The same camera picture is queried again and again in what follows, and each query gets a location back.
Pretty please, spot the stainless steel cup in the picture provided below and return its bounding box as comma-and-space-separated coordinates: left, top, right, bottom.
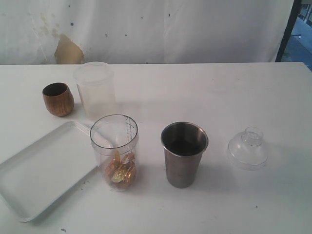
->
160, 121, 209, 189

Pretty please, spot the brown wooden cup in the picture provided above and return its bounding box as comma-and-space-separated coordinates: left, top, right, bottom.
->
42, 82, 75, 117

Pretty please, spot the clear plastic shaker body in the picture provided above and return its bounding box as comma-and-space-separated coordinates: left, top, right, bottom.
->
90, 114, 139, 191

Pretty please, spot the clear plastic shaker lid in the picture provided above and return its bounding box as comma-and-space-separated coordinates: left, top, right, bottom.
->
228, 127, 269, 171

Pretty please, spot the gold foil coin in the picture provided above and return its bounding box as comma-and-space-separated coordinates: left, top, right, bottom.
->
105, 151, 137, 191

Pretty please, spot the translucent plastic container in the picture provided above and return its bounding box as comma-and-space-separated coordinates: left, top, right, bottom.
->
73, 62, 117, 121

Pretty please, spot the white rectangular tray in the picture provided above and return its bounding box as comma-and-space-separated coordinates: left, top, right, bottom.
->
0, 121, 99, 222

